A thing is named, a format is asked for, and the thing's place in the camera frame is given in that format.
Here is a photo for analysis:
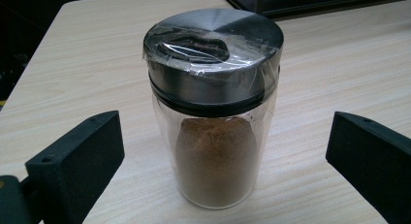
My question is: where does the black tray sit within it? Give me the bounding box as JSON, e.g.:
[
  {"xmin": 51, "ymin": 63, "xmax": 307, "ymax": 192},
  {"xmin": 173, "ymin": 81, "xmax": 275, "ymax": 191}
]
[{"xmin": 216, "ymin": 0, "xmax": 411, "ymax": 20}]

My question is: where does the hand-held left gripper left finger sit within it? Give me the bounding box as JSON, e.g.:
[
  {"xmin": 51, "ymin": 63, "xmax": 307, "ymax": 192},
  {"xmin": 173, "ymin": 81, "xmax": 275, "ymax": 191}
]
[{"xmin": 24, "ymin": 110, "xmax": 126, "ymax": 224}]

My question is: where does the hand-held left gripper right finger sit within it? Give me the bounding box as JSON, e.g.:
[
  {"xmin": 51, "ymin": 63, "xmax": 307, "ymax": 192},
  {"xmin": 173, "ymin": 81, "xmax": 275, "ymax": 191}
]
[{"xmin": 325, "ymin": 111, "xmax": 411, "ymax": 224}]

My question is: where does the glass spice jar metal lid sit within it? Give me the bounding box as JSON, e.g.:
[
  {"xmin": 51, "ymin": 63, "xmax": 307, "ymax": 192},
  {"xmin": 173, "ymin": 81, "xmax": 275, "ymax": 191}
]
[{"xmin": 142, "ymin": 8, "xmax": 285, "ymax": 209}]

